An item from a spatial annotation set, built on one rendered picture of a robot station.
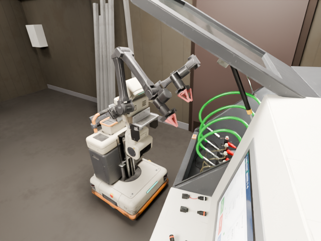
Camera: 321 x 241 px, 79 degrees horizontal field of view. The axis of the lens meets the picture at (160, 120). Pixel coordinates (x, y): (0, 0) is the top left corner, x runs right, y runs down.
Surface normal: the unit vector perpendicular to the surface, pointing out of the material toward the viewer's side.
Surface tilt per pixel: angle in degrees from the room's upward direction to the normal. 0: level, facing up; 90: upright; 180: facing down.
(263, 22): 90
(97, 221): 0
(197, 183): 90
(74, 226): 0
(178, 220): 0
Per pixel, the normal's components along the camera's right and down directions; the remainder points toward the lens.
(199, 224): -0.04, -0.88
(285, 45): -0.58, 0.40
